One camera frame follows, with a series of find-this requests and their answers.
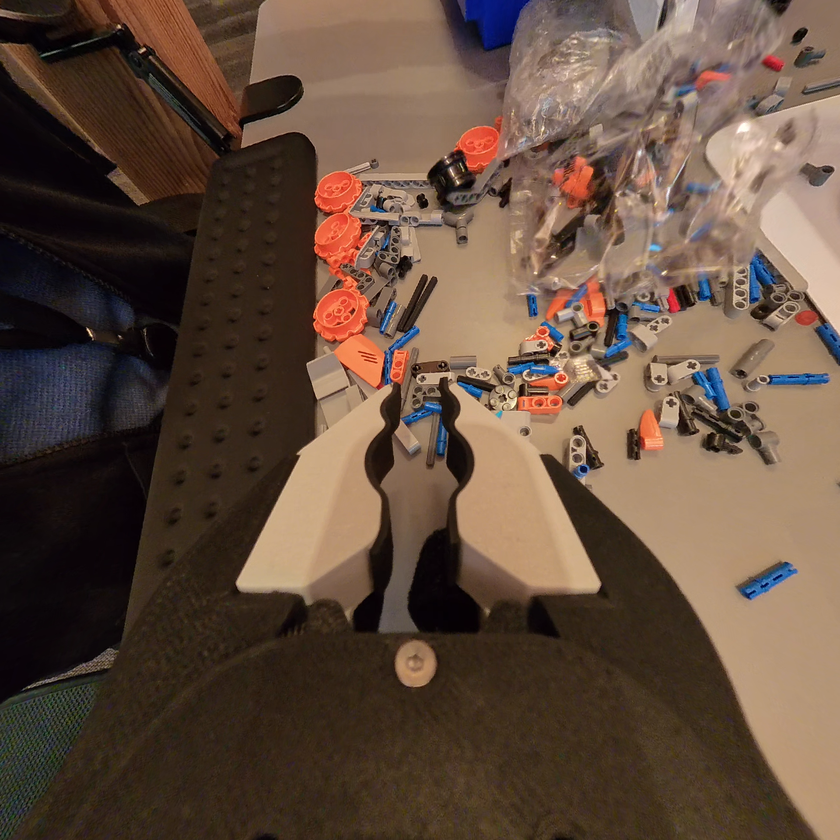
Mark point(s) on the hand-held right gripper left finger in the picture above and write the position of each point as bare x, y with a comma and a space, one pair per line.
308, 525

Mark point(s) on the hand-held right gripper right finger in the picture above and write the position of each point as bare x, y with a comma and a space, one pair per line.
518, 525

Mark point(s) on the pile of small building pieces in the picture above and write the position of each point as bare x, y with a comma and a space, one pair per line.
577, 334

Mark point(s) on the clear bag of building pieces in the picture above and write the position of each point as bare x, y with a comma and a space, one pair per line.
623, 131

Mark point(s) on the blue plastic bin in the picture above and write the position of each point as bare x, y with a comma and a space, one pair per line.
492, 23

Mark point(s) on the grey curved panel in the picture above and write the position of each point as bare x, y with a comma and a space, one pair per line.
328, 377

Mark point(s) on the orange curved shell piece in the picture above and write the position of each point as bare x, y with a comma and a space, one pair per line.
361, 358

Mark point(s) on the black perforated edge pad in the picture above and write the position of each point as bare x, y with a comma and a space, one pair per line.
229, 328

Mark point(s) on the orange gear wheel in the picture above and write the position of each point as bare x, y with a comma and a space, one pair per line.
338, 190
340, 315
338, 236
478, 141

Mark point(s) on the cluster of grey black connectors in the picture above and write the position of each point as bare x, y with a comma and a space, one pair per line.
722, 426

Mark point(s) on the dark grey tube piece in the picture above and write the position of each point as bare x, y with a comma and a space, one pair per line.
753, 359

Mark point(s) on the white book stand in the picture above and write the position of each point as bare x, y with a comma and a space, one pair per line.
800, 223

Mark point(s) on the black chair armrest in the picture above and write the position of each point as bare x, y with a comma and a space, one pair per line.
272, 95

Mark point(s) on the dark grey pin connector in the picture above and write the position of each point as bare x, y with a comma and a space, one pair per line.
810, 56
817, 174

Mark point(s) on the wooden panel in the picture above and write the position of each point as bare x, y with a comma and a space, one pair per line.
85, 111

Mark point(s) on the grey small block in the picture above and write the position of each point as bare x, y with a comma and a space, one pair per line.
781, 88

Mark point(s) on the dark grey axle rod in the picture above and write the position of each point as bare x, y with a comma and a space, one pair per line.
820, 85

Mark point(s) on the black chair frame bar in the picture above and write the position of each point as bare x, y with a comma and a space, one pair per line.
170, 92

